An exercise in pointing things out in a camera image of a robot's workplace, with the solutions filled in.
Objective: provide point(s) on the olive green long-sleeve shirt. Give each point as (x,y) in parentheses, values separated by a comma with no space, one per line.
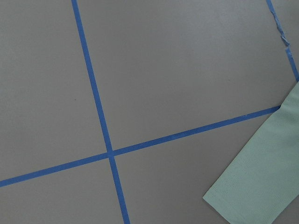
(263,179)

